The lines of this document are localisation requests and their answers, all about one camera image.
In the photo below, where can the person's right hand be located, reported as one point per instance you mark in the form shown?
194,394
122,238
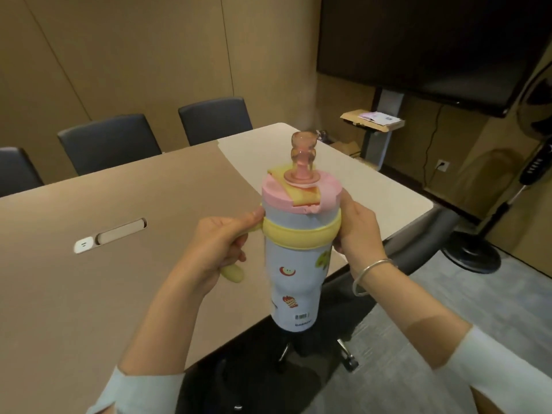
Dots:
362,237

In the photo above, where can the person's left hand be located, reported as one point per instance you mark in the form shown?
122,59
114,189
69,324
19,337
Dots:
215,250

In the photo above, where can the light blue sticker tumbler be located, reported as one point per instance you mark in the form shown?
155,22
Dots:
293,275

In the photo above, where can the black swivel office chair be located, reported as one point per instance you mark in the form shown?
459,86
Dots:
414,237

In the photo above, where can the pale beige table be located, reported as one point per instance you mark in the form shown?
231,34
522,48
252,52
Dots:
401,202

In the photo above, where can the brown table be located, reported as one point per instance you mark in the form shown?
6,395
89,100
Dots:
129,297

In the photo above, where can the black standing fan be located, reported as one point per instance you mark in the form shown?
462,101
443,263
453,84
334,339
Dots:
470,254

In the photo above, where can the pink white papers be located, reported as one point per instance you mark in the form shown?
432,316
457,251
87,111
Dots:
375,117

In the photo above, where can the dark meeting chair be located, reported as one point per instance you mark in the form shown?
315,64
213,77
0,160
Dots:
17,172
108,142
213,120

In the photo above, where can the white table socket panel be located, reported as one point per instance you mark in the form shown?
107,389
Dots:
82,244

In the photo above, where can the large black display screen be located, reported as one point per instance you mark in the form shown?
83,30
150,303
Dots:
431,47

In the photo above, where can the white wall socket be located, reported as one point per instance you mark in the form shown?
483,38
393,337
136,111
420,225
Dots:
443,165

